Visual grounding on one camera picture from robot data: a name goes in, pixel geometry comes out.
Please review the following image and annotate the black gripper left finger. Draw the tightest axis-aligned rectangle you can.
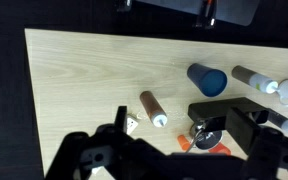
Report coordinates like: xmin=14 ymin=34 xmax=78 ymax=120
xmin=114 ymin=106 xmax=127 ymax=132

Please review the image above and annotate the brown squeeze bottle white cap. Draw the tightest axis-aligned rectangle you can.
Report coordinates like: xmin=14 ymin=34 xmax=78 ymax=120
xmin=231 ymin=65 xmax=278 ymax=94

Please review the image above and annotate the black utensil caddy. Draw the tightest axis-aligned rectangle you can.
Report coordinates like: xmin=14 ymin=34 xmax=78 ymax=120
xmin=188 ymin=97 xmax=266 ymax=132

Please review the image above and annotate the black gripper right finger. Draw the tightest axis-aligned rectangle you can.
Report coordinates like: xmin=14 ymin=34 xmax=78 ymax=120
xmin=225 ymin=107 xmax=261 ymax=155

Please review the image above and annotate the orange plastic cup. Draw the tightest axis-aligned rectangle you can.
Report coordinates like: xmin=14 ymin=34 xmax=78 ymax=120
xmin=209 ymin=143 xmax=231 ymax=155

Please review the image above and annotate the dark blue plastic cup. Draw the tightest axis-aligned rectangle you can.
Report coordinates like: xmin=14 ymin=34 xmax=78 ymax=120
xmin=187 ymin=63 xmax=227 ymax=97

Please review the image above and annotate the white power strip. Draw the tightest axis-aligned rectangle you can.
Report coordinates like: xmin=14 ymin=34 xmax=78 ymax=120
xmin=127 ymin=115 xmax=138 ymax=135

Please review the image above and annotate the brown sauce bottle white cap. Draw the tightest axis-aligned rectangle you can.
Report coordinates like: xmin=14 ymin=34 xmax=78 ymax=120
xmin=140 ymin=91 xmax=168 ymax=128

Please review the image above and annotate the white-lidded bottle bottom edge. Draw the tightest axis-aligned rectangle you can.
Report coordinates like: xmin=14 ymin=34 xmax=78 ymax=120
xmin=268 ymin=112 xmax=288 ymax=136

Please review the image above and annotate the steel bowl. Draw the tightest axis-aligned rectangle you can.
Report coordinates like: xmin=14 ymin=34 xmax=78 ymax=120
xmin=190 ymin=123 xmax=223 ymax=150

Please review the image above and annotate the small orange cup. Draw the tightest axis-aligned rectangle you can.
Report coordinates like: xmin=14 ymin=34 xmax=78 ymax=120
xmin=177 ymin=135 xmax=191 ymax=151

